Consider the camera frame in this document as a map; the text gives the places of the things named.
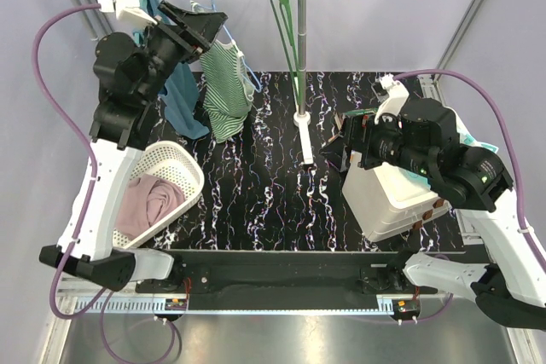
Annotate orange cover book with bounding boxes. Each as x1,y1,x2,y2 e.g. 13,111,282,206
328,132,344,148

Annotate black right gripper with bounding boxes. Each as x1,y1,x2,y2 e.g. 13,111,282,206
317,107,434,177

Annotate teal tank top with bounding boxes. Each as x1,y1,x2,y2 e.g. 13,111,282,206
140,0,210,140

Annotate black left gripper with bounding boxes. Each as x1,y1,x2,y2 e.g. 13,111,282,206
137,0,226,102

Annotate teal cat-ear headphones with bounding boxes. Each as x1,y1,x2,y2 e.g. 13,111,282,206
456,118,499,153

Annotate pink tank top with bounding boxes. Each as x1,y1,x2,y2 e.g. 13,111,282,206
115,174,185,240

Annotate green striped tank top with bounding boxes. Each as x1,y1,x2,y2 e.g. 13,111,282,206
200,29,256,143

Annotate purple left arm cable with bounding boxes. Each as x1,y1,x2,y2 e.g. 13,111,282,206
32,2,112,321

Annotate black mounting base plate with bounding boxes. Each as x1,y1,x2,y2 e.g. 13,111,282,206
135,248,466,312

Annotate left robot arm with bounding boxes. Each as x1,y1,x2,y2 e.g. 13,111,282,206
32,0,228,292

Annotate white storage box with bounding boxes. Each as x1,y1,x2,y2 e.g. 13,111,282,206
342,127,450,242

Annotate white perforated plastic basket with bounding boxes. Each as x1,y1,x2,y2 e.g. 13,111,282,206
113,141,205,249

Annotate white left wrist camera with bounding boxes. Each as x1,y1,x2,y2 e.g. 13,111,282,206
97,0,158,30

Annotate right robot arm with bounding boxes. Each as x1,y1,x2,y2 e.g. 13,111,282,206
322,98,545,331

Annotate light blue wire hanger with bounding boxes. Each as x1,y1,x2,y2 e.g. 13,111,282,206
209,0,262,93

